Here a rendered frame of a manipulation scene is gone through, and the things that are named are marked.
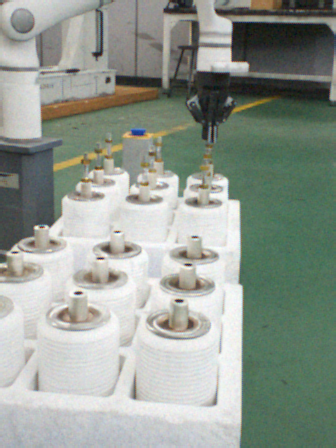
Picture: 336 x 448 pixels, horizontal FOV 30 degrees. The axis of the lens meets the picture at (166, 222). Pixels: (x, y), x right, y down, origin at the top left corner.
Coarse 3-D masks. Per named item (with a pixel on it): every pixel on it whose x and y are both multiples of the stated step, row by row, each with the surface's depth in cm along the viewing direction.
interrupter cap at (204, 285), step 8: (160, 280) 85; (168, 280) 85; (176, 280) 85; (200, 280) 86; (208, 280) 86; (168, 288) 83; (176, 288) 83; (184, 288) 83; (192, 288) 83; (200, 288) 83; (208, 288) 83; (184, 296) 81; (192, 296) 81
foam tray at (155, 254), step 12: (228, 204) 152; (228, 216) 142; (60, 228) 130; (168, 228) 132; (228, 228) 133; (72, 240) 123; (84, 240) 123; (96, 240) 123; (108, 240) 123; (168, 240) 124; (228, 240) 125; (84, 252) 122; (156, 252) 121; (228, 252) 119; (84, 264) 123; (156, 264) 121; (228, 264) 120; (156, 276) 122; (228, 276) 121
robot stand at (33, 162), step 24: (0, 144) 153; (24, 144) 153; (48, 144) 157; (0, 168) 156; (24, 168) 154; (48, 168) 160; (0, 192) 158; (24, 192) 156; (48, 192) 162; (0, 216) 160; (24, 216) 157; (48, 216) 163; (0, 240) 162
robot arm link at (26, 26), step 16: (16, 0) 146; (32, 0) 146; (48, 0) 147; (64, 0) 148; (80, 0) 150; (96, 0) 152; (0, 16) 146; (16, 16) 145; (32, 16) 146; (48, 16) 148; (64, 16) 150; (16, 32) 146; (32, 32) 148
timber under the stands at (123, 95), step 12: (108, 96) 481; (120, 96) 491; (132, 96) 510; (144, 96) 530; (156, 96) 552; (48, 108) 405; (60, 108) 418; (72, 108) 431; (84, 108) 445; (96, 108) 461
